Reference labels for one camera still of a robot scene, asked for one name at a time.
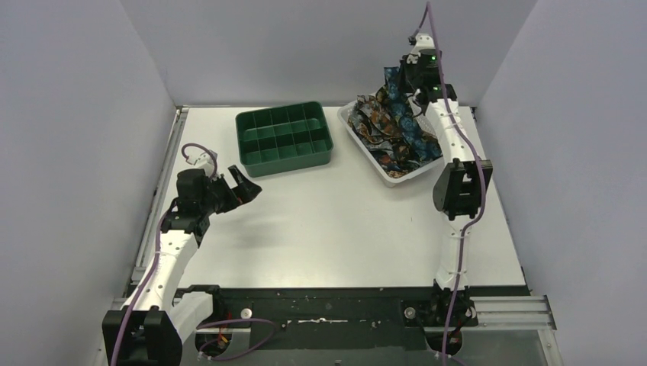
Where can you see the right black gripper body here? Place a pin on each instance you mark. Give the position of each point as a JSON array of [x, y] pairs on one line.
[[408, 76]]

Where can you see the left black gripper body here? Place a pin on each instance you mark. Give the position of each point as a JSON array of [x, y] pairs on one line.
[[231, 190]]

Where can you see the green compartment tray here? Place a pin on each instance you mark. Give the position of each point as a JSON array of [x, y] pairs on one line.
[[283, 139]]

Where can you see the white plastic basket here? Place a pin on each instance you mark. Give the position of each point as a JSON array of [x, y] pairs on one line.
[[343, 114]]

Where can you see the blue patterned tie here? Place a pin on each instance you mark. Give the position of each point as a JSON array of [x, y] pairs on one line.
[[394, 96]]

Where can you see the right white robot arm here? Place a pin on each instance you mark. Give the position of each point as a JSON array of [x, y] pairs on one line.
[[460, 190]]

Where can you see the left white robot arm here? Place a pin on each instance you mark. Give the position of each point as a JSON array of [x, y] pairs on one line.
[[149, 328]]

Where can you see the pile of patterned ties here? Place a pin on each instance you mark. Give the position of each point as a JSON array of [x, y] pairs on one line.
[[372, 124]]

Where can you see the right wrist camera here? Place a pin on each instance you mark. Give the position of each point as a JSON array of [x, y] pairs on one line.
[[420, 43]]

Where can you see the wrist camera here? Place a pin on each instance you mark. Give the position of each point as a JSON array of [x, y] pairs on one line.
[[420, 43], [203, 161]]

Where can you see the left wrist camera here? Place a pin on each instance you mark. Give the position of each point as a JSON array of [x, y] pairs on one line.
[[203, 161]]

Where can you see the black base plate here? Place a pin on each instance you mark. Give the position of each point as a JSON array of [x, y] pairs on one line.
[[268, 335]]

